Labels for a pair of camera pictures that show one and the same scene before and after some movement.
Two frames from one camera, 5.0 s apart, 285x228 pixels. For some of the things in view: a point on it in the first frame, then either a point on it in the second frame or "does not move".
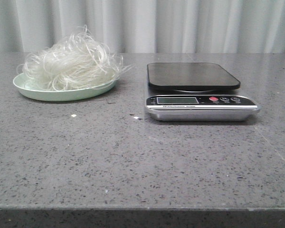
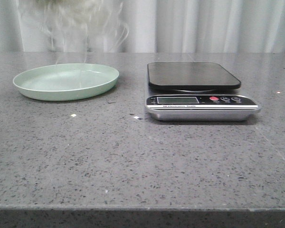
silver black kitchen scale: (188, 92) does not move
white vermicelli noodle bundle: (76, 61) -> (83, 28)
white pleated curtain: (147, 26) does not move
